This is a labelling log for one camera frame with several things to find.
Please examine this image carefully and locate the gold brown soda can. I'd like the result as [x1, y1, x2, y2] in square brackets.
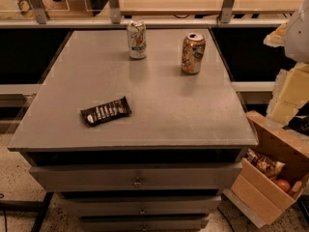
[182, 33, 206, 74]

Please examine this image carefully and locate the top drawer handle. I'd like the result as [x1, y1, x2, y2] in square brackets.
[132, 177, 143, 188]

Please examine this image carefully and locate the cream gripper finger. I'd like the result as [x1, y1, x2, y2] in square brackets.
[267, 63, 309, 125]
[264, 22, 288, 47]

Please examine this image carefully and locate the cardboard box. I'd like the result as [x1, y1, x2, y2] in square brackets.
[232, 111, 309, 225]

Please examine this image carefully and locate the orange item behind glass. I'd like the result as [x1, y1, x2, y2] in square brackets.
[16, 0, 35, 18]

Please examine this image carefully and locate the black rxbar chocolate bar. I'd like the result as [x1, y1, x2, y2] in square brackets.
[80, 97, 132, 127]

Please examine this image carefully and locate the wooden shelf with metal posts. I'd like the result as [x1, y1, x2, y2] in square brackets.
[0, 0, 304, 28]

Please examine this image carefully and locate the white green 7up can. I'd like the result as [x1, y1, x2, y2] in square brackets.
[126, 20, 147, 59]

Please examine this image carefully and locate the grey drawer cabinet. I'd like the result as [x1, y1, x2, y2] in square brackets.
[9, 29, 257, 232]

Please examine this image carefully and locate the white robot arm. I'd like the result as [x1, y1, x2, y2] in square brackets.
[264, 0, 309, 125]

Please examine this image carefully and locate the red apple in box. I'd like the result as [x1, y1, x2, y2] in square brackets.
[275, 179, 291, 192]

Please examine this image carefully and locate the snack bag in box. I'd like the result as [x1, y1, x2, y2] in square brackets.
[245, 149, 285, 181]

